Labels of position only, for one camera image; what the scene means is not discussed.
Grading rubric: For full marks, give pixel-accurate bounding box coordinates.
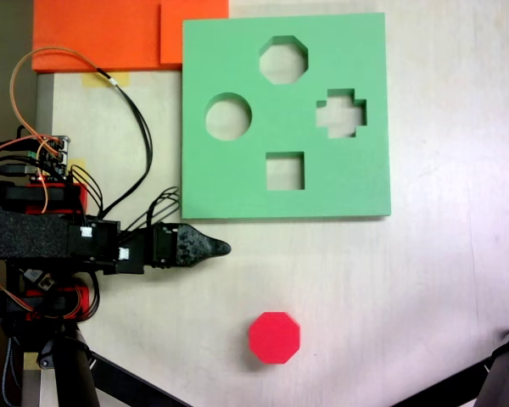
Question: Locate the thick black tripod leg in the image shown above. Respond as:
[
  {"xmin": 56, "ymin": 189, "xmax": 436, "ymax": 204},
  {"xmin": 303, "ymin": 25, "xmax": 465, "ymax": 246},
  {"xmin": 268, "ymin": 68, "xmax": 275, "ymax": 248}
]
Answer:
[{"xmin": 36, "ymin": 326, "xmax": 101, "ymax": 407}]

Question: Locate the black cable with white connector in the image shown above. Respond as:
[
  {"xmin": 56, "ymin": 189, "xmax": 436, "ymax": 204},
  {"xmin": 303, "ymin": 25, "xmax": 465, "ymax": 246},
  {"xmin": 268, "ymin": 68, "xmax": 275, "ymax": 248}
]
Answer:
[{"xmin": 95, "ymin": 67, "xmax": 154, "ymax": 220}]

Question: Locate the large flat orange block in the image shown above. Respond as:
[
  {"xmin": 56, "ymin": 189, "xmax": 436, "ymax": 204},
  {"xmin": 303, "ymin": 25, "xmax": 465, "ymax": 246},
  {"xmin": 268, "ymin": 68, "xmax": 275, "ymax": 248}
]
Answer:
[{"xmin": 31, "ymin": 0, "xmax": 162, "ymax": 72}]

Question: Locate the braided blue white cable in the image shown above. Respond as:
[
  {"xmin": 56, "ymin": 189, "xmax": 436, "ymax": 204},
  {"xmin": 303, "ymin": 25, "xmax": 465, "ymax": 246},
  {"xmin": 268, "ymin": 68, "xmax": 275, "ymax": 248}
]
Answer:
[{"xmin": 2, "ymin": 334, "xmax": 25, "ymax": 406}]

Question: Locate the thin orange wire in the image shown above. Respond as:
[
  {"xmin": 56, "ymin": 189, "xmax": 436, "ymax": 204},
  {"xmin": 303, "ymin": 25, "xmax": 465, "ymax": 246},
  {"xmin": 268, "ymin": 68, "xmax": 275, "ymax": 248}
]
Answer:
[{"xmin": 8, "ymin": 47, "xmax": 101, "ymax": 214}]

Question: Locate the black USB plug cable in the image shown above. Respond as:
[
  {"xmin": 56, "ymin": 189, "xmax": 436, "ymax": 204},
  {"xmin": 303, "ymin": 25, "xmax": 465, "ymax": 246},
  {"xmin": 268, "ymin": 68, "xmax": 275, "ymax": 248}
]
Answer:
[{"xmin": 0, "ymin": 163, "xmax": 39, "ymax": 177}]

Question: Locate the green shape sorter board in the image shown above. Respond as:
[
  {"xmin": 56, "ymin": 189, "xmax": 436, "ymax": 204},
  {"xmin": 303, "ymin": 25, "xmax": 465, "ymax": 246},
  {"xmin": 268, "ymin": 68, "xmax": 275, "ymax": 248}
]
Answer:
[{"xmin": 180, "ymin": 12, "xmax": 392, "ymax": 220}]

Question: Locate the red octagonal pillar block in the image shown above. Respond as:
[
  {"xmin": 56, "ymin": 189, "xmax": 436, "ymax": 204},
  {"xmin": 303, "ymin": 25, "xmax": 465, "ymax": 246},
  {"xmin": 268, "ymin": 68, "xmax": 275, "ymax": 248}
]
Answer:
[{"xmin": 248, "ymin": 311, "xmax": 301, "ymax": 365}]

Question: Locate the black arm motor cable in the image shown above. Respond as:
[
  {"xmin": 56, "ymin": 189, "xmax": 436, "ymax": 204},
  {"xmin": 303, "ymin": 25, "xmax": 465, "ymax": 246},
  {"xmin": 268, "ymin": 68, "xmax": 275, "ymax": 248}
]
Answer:
[{"xmin": 122, "ymin": 186, "xmax": 182, "ymax": 233}]

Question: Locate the circuit board with wires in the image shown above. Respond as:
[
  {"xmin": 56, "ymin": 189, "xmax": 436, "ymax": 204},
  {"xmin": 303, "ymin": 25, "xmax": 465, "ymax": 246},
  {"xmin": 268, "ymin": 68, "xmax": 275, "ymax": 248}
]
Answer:
[{"xmin": 25, "ymin": 134, "xmax": 73, "ymax": 181}]

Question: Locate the black textured gripper finger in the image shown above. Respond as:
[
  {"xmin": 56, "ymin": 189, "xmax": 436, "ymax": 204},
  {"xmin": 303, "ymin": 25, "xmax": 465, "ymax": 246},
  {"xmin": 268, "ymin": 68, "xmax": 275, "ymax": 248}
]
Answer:
[{"xmin": 176, "ymin": 223, "xmax": 232, "ymax": 268}]

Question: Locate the black table clamp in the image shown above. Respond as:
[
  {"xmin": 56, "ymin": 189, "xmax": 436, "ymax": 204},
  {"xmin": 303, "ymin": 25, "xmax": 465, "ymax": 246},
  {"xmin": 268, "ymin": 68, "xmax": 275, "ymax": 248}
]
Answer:
[
  {"xmin": 0, "ymin": 180, "xmax": 71, "ymax": 213},
  {"xmin": 0, "ymin": 292, "xmax": 67, "ymax": 326}
]

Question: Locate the wide yellow tape strip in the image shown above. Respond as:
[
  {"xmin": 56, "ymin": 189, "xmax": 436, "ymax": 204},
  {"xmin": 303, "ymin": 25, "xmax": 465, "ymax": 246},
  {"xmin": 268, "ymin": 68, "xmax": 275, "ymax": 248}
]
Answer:
[{"xmin": 81, "ymin": 71, "xmax": 131, "ymax": 89}]

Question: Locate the black power converter board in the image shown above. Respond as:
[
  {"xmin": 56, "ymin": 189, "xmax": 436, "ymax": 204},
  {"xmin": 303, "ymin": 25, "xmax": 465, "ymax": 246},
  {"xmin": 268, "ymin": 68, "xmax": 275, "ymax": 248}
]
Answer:
[{"xmin": 20, "ymin": 266, "xmax": 56, "ymax": 293}]

